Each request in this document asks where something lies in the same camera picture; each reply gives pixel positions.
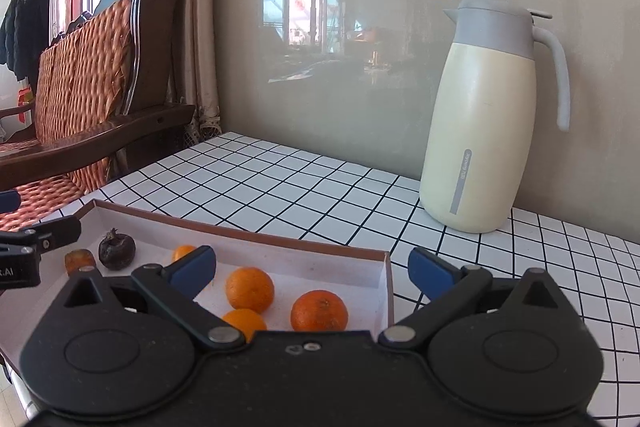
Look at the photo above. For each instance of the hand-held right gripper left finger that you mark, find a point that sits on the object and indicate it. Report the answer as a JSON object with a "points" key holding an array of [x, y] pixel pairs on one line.
{"points": [[192, 272]]}

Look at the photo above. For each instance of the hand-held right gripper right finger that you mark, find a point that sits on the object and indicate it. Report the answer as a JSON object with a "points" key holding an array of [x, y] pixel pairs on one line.
{"points": [[430, 272]]}

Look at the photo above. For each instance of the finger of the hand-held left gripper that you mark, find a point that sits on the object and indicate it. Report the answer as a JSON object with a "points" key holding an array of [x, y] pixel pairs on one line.
{"points": [[60, 232], [9, 200]]}

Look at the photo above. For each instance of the oval orange kumquat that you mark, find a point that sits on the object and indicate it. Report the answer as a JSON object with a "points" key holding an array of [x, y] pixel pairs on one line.
{"points": [[183, 252]]}

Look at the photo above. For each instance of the wide orange-brown carrot chunk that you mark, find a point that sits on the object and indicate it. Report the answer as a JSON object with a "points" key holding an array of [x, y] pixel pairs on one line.
{"points": [[77, 258]]}

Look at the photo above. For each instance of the dark shrivelled fruit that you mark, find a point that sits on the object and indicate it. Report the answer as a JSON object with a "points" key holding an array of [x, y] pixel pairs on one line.
{"points": [[116, 250]]}

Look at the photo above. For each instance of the orange tangerine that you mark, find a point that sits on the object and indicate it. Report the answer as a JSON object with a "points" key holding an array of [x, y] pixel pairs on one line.
{"points": [[250, 289], [245, 322], [319, 311]]}

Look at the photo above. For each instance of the brown cardboard box white inside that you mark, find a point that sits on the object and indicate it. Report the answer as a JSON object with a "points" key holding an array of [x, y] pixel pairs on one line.
{"points": [[320, 267]]}

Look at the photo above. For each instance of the white black checked tablecloth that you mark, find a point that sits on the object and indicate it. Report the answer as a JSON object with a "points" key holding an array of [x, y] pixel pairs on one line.
{"points": [[310, 192]]}

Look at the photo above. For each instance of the wooden chair orange woven cushion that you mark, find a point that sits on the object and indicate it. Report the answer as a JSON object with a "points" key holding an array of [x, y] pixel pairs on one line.
{"points": [[85, 77]]}

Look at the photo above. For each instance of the cream thermos jug grey lid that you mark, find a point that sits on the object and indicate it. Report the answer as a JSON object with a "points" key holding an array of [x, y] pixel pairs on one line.
{"points": [[480, 132]]}

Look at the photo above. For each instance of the dark hanging jacket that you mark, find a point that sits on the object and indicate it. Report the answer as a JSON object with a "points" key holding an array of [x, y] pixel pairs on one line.
{"points": [[22, 27]]}

